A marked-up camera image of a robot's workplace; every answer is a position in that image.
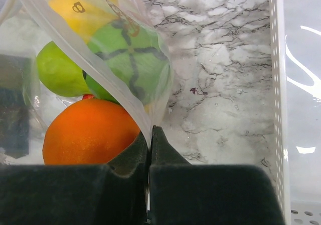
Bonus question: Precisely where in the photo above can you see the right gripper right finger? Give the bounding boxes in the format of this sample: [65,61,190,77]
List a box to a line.
[149,126,285,224]

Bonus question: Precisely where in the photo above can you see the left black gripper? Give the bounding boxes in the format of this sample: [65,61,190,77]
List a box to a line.
[1,54,33,158]

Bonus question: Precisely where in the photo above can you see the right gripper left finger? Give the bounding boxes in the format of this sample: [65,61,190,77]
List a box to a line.
[1,135,148,224]

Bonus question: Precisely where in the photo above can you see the orange toy fruit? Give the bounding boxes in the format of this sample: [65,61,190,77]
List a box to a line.
[43,98,140,165]

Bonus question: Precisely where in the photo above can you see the green toy lime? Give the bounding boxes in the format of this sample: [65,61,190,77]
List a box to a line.
[36,41,91,97]

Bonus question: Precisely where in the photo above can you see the red toy apple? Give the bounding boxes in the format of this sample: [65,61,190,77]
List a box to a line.
[82,94,94,100]

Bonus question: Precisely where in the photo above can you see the clear dotted zip bag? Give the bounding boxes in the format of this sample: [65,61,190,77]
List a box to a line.
[1,0,174,165]

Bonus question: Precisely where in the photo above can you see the yellow toy banana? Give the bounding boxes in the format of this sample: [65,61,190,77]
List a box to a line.
[49,0,117,43]

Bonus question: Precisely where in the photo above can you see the green striped toy watermelon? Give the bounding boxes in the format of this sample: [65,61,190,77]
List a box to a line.
[87,20,171,105]

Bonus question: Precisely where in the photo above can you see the white perforated basket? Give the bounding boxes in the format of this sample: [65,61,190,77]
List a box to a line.
[269,0,320,224]

